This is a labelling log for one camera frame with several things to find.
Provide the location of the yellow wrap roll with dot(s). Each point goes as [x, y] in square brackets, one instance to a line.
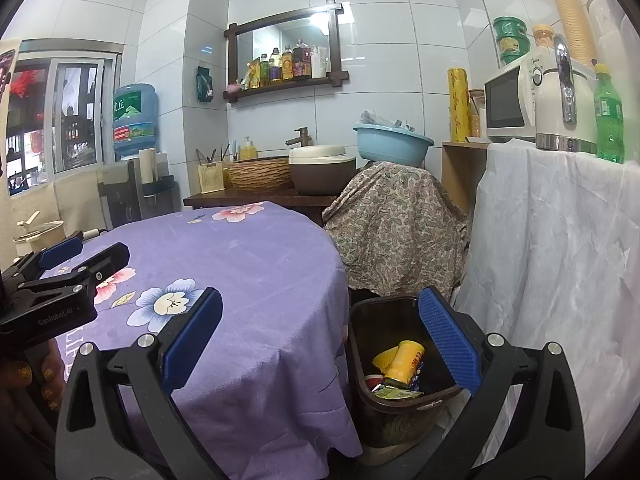
[458, 105]

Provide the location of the blue water jug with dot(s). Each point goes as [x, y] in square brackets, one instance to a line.
[135, 120]

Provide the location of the wooden cabinet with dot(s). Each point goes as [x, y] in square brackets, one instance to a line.
[457, 180]

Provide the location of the beige chopstick holder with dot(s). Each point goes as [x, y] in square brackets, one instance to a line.
[210, 177]

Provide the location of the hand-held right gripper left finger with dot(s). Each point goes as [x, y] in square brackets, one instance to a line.
[192, 340]

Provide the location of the green wall pouch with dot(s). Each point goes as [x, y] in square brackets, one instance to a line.
[204, 84]

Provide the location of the purple floral tablecloth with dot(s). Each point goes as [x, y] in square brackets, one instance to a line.
[250, 285]

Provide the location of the dark brown bin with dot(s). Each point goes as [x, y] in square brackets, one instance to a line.
[395, 425]

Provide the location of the bronze faucet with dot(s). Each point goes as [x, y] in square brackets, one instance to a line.
[301, 136]

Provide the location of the yellow soap bottle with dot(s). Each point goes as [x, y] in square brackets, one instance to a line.
[248, 151]

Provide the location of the row of condiment bottles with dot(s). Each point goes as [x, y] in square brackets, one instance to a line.
[287, 65]

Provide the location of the green soda bottle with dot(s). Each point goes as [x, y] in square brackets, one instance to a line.
[607, 125]

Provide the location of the stack of yellow paper cups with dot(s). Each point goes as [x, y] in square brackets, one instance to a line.
[570, 10]

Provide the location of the pink teapot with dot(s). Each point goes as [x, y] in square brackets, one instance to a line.
[233, 87]

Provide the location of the wooden framed mirror shelf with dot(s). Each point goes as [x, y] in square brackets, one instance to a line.
[285, 40]

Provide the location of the green noodle bowl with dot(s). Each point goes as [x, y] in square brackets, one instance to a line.
[512, 50]
[509, 26]

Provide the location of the mounted phone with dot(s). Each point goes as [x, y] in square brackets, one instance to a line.
[6, 70]

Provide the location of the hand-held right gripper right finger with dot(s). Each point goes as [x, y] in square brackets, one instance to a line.
[447, 340]

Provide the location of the wicker basket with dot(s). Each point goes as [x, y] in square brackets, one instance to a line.
[257, 175]

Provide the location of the white electric kettle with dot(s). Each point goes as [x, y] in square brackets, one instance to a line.
[550, 110]

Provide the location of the red patterned can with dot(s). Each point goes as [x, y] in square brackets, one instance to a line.
[374, 382]

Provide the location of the white cloth cover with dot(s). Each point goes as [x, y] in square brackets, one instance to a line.
[550, 260]

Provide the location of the glass jar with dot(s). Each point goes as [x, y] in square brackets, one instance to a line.
[477, 115]

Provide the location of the brown and cream rice cooker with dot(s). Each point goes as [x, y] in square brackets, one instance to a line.
[322, 177]

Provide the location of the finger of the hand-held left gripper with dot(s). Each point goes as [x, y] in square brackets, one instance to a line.
[110, 262]
[60, 252]

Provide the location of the light blue basin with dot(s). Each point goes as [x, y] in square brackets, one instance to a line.
[390, 147]

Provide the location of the white pot with lid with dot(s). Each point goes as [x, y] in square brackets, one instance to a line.
[42, 237]

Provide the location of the yellow foam net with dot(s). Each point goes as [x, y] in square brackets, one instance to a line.
[382, 360]

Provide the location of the water dispenser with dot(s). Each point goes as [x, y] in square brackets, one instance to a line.
[120, 195]

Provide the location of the white paper roll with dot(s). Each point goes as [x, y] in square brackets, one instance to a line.
[147, 166]

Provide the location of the wooden counter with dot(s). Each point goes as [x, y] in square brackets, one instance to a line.
[225, 198]

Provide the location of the white microwave oven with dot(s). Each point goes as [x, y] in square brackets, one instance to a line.
[505, 102]

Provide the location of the floral cloth cover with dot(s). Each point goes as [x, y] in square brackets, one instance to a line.
[395, 225]

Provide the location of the person's left hand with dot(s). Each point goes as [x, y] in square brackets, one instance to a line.
[55, 357]

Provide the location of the crumpled clear plastic bag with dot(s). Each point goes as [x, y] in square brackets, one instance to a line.
[380, 120]

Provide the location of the sliding window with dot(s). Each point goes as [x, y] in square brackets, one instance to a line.
[75, 110]

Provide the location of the yellow snack can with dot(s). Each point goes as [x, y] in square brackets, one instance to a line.
[402, 360]

